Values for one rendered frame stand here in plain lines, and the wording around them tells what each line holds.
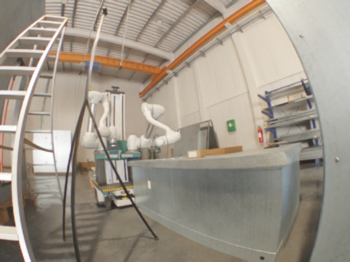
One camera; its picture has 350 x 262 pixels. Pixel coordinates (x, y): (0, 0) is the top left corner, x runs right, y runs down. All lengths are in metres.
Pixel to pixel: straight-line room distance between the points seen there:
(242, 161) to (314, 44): 0.57
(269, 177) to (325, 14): 0.66
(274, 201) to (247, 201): 0.15
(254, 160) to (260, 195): 0.19
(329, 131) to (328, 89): 0.09
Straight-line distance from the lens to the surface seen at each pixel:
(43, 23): 2.01
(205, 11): 9.10
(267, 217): 0.83
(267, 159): 0.69
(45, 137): 8.07
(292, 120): 4.47
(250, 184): 0.80
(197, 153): 1.16
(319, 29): 0.46
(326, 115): 0.38
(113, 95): 2.57
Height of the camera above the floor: 0.69
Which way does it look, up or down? 9 degrees up
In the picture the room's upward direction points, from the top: 5 degrees counter-clockwise
